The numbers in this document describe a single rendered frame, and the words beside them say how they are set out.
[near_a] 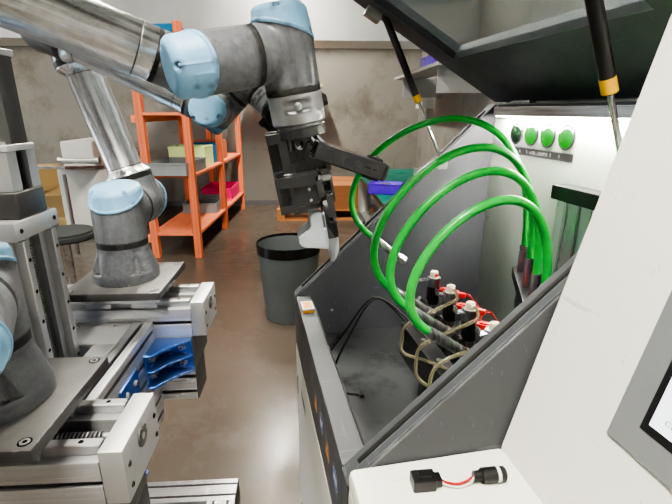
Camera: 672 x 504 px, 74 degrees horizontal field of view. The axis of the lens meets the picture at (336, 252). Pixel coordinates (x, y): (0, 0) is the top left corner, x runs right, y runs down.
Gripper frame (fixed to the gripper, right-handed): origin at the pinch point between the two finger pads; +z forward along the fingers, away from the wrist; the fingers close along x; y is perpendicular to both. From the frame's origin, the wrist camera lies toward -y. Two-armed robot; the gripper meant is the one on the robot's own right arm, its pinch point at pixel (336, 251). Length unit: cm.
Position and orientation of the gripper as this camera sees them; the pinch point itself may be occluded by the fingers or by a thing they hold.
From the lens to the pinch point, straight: 70.9
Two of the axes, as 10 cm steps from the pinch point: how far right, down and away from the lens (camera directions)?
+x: 1.5, 3.6, -9.2
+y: -9.8, 2.0, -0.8
